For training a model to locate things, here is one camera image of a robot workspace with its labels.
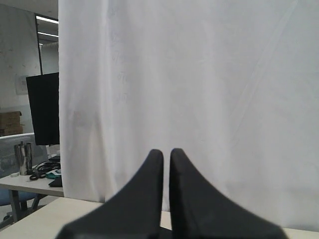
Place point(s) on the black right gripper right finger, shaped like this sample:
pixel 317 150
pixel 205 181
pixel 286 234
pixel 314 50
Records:
pixel 199 211

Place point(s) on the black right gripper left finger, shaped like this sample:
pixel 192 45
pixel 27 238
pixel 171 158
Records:
pixel 133 213

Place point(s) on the teal packet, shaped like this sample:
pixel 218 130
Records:
pixel 53 174

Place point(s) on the black scissors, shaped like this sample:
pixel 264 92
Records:
pixel 36 176

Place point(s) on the grey office desk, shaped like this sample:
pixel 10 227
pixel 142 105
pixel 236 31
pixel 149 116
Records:
pixel 24 184

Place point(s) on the silver metal tumbler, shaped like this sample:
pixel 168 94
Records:
pixel 23 156

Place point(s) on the blue office chair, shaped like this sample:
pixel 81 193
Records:
pixel 22 203

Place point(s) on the white backdrop curtain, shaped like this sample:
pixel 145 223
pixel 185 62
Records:
pixel 234 83

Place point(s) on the black computer monitor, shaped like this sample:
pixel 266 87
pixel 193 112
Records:
pixel 43 94

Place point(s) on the stacked cardboard boxes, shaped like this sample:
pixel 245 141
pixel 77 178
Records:
pixel 10 123

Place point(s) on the ceiling light strips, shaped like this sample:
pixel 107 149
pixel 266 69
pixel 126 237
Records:
pixel 47 26

